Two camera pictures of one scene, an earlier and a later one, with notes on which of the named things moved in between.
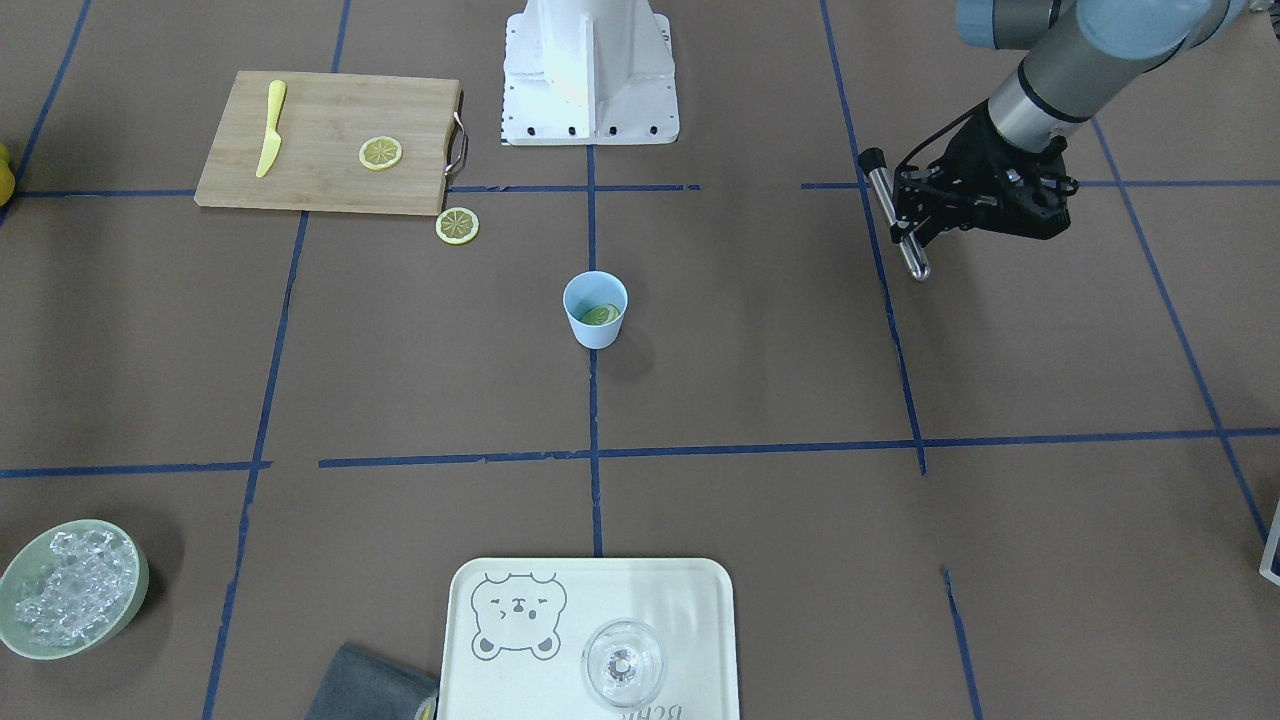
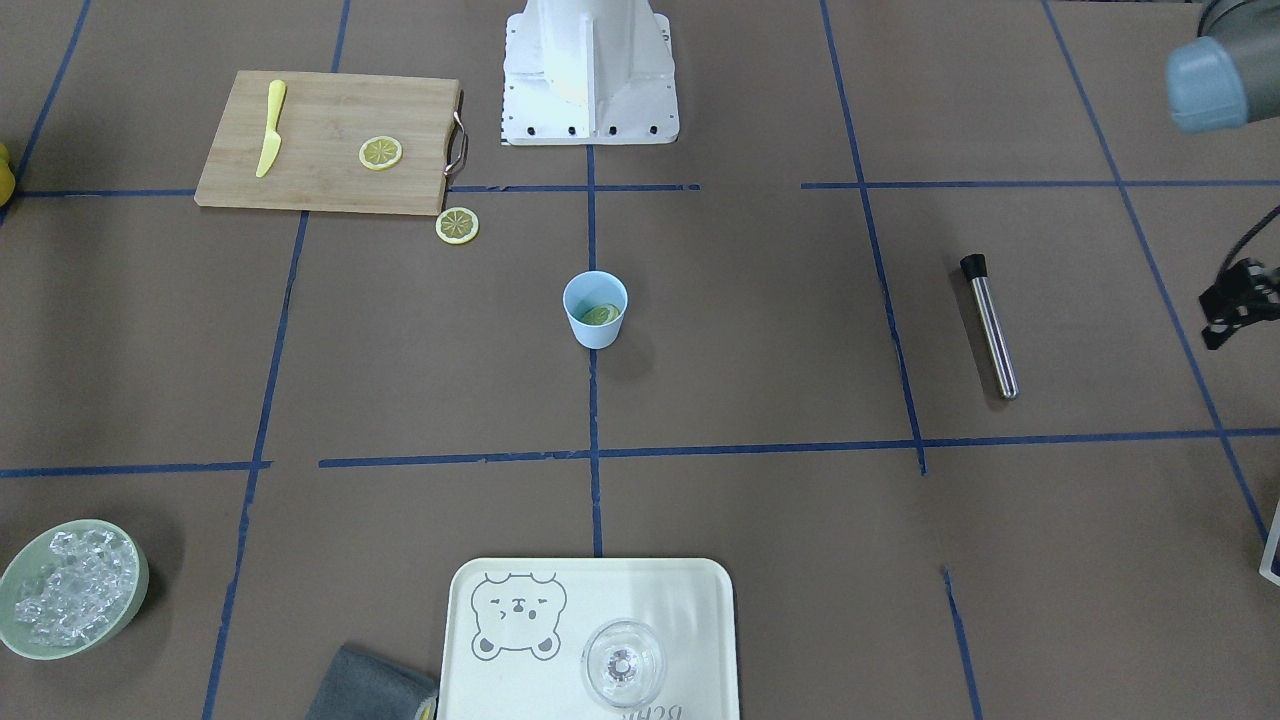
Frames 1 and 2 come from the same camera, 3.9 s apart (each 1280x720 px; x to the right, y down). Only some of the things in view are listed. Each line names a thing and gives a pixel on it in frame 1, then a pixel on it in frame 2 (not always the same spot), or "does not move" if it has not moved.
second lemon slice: [380, 152] does not move
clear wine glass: [622, 662] does not move
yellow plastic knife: [273, 143] does not move
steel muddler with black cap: [882, 175] → [975, 267]
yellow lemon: [7, 177] does not move
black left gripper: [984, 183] → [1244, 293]
